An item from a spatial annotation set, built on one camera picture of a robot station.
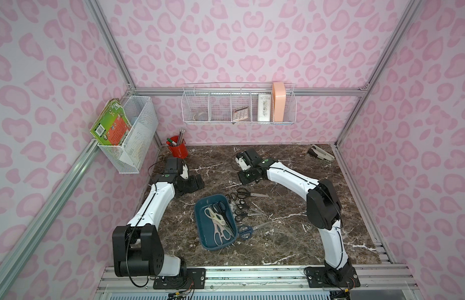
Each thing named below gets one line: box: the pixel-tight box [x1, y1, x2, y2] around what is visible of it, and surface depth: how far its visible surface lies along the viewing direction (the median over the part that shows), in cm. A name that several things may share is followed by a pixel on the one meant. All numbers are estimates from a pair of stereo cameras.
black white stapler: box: [307, 144, 335, 163], surface depth 115 cm
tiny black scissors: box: [225, 192, 237, 202], surface depth 99 cm
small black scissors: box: [237, 200, 267, 215], surface depth 95 cm
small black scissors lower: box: [234, 209, 267, 222], surface depth 92 cm
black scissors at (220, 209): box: [211, 201, 235, 233], surface depth 92 cm
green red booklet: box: [90, 98, 132, 146], surface depth 73 cm
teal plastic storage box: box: [194, 193, 239, 251], surface depth 90 cm
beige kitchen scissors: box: [204, 207, 235, 237], surface depth 90 cm
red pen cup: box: [168, 141, 189, 160], surface depth 114 cm
